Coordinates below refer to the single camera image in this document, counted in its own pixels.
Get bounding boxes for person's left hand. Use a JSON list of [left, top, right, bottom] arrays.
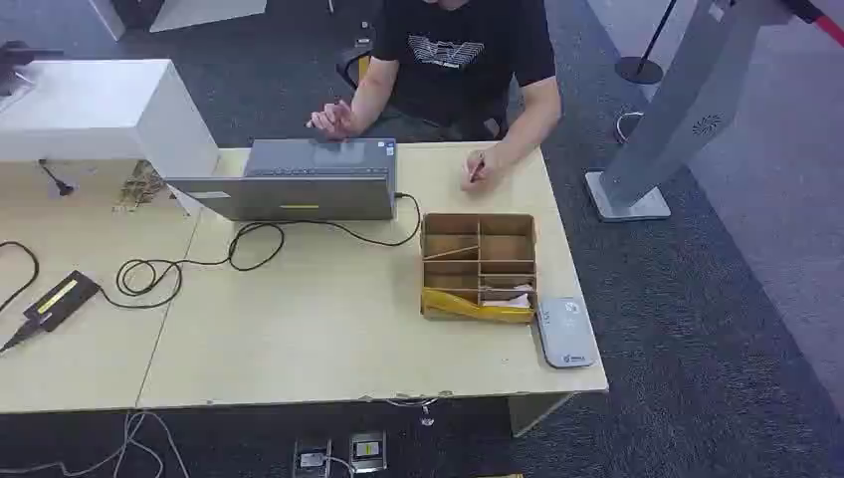
[[460, 145, 507, 194]]

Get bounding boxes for white cabinet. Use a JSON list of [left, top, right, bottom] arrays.
[[0, 58, 221, 180]]

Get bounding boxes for black laptop power cable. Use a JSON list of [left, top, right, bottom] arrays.
[[97, 191, 423, 312]]

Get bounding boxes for person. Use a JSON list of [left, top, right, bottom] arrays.
[[306, 0, 563, 194]]

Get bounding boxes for white cards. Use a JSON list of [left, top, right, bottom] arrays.
[[480, 283, 534, 311]]

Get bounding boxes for red barrier belt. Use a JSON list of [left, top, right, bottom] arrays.
[[782, 0, 844, 49]]

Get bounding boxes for person's right hand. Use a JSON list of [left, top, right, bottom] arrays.
[[306, 99, 362, 141]]

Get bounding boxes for white cable loop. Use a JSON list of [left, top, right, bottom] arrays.
[[613, 110, 646, 144]]

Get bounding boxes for yellow sheet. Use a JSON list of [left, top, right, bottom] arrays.
[[421, 287, 534, 326]]

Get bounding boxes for grey card reader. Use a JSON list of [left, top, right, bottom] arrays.
[[534, 297, 599, 370]]

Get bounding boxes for white furniture panel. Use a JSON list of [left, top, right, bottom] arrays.
[[88, 0, 269, 42]]

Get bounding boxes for black stanchion post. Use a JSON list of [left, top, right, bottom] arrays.
[[613, 0, 681, 87]]

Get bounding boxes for small black plug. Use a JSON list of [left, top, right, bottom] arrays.
[[36, 158, 77, 198]]

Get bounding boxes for brown patterned item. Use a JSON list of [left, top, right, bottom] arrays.
[[111, 159, 167, 214]]

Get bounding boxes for black mains cable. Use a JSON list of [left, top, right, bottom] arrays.
[[0, 240, 42, 355]]

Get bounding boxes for black power adapter brick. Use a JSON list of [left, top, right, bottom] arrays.
[[22, 269, 103, 334]]

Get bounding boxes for pale desk leg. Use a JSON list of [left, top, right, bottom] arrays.
[[507, 392, 574, 439]]

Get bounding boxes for wooden divided card box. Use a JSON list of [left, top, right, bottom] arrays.
[[419, 211, 539, 326]]

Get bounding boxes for white floor cables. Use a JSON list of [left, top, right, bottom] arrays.
[[0, 409, 193, 478]]

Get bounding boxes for thin cable with clip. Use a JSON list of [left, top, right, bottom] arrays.
[[384, 396, 441, 428]]

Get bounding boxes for grey kiosk stand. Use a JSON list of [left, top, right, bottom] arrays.
[[583, 0, 794, 224]]

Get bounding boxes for grey laptop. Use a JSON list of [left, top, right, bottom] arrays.
[[164, 137, 399, 223]]

